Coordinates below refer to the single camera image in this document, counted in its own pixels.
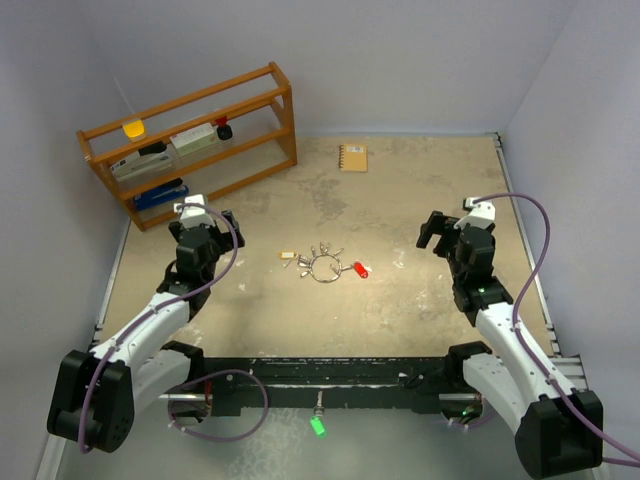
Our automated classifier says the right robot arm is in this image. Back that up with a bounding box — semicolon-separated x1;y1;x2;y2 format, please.
416;204;604;479

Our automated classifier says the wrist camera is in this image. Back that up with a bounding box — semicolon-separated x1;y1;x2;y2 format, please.
457;197;496;229
173;194;214;228

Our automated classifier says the white box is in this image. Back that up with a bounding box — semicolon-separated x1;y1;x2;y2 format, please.
170;123;216;156

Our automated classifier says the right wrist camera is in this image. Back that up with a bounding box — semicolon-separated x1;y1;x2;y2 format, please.
457;197;496;229

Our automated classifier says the white black stapler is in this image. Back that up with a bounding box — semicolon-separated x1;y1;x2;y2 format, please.
110;145;176;182

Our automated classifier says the wooden shelf rack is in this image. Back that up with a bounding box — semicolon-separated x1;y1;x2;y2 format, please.
77;62;297;231

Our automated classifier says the red black bottle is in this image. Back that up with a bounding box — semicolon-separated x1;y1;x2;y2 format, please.
215;116;233;141

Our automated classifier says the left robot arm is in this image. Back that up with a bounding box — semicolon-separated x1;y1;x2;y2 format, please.
47;197;245;453

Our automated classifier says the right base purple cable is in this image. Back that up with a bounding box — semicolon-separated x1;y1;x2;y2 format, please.
447;407;499;434

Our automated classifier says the black base frame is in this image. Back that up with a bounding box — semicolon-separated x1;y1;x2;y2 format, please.
163;341;482;417

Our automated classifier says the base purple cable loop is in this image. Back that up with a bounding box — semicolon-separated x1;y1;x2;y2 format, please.
167;368;270;444

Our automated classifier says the bunch of metal keys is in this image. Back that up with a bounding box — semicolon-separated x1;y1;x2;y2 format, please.
278;242;355;284

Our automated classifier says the blue stapler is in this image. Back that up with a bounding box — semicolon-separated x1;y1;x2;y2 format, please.
133;178;189;211

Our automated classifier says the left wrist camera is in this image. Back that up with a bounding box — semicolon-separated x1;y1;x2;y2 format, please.
173;194;214;228

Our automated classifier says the brown spiral notebook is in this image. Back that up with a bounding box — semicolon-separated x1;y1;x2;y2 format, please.
338;144;368;173

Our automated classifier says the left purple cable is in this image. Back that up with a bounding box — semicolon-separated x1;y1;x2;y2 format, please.
78;202;240;455

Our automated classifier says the green key tag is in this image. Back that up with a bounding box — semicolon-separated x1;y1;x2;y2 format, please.
310;390;327;438

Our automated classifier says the red key tag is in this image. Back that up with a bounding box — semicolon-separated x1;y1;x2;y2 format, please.
353;262;369;279

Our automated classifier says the yellow cap container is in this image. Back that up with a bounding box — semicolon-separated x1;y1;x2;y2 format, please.
122;118;147;142

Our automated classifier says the yellow key tag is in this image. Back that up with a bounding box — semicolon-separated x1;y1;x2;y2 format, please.
278;251;297;260

